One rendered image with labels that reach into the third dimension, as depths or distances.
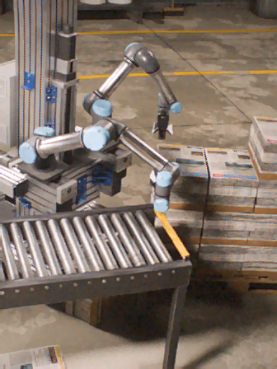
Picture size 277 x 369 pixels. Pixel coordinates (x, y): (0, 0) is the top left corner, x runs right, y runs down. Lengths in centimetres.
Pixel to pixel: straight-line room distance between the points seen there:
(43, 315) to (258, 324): 129
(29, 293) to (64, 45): 143
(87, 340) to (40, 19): 180
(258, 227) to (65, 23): 163
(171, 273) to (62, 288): 51
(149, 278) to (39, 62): 140
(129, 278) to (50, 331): 97
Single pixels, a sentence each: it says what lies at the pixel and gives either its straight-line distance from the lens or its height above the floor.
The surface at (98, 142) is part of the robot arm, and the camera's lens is 321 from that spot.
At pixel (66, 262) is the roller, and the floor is 80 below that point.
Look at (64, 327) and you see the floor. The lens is 380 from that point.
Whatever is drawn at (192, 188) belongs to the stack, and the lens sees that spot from 370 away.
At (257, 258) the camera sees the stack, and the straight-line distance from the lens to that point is 403.
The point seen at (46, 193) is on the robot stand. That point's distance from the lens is 364.
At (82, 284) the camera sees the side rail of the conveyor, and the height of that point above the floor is 77.
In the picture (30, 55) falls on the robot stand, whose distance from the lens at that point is 371.
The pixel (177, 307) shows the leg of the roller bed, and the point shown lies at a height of 54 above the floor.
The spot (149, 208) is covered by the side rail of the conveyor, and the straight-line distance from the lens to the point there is 338.
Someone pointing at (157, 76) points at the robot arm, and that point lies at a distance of 397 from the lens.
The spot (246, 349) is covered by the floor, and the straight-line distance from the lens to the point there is 381.
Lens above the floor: 257
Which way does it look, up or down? 29 degrees down
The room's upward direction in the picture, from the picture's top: 5 degrees clockwise
